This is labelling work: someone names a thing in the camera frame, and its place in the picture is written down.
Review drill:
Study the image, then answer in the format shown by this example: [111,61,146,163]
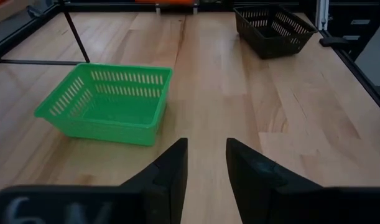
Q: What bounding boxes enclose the green plastic basket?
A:
[34,63,174,147]

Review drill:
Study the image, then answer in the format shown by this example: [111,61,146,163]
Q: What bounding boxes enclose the black frame clamp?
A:
[25,4,43,19]

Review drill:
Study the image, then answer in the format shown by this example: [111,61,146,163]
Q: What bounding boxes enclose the black plastic basket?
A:
[233,5,318,60]

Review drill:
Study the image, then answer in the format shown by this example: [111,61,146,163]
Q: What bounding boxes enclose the wooden shelf black metal legs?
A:
[0,0,91,66]

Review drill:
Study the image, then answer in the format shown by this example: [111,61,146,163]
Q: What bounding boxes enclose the silver aluminium post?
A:
[315,0,330,31]

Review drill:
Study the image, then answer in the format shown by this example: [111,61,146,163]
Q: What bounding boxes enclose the black frame bracket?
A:
[318,36,350,48]

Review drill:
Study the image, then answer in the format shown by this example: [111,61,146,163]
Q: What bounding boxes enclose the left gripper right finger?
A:
[226,139,323,224]

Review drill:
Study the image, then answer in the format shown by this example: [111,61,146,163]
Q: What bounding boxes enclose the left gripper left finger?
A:
[121,138,188,224]

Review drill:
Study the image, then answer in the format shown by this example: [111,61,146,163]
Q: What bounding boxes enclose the orange plastic basket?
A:
[135,0,195,4]

